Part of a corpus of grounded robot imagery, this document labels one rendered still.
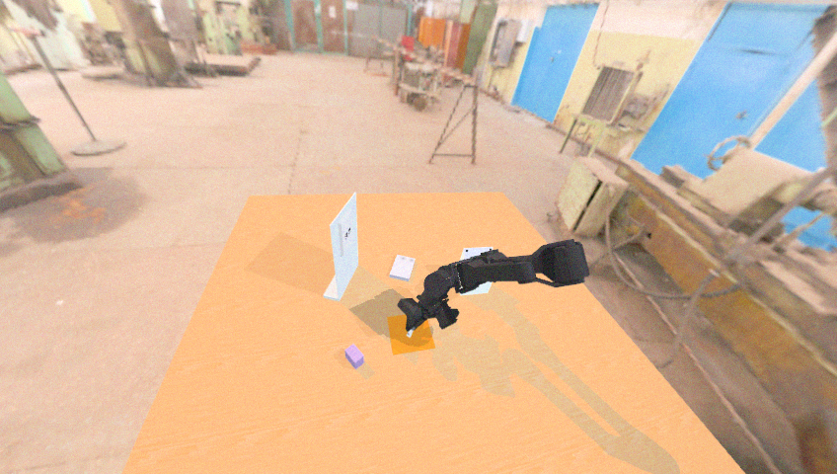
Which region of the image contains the orange flat square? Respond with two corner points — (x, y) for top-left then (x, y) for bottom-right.
(387, 315), (435, 355)

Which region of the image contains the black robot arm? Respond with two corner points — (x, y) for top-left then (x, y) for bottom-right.
(423, 239), (589, 330)

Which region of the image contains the purple box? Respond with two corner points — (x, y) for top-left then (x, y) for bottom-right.
(345, 344), (364, 370)

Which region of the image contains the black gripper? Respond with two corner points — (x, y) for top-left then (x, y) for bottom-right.
(397, 290), (448, 332)

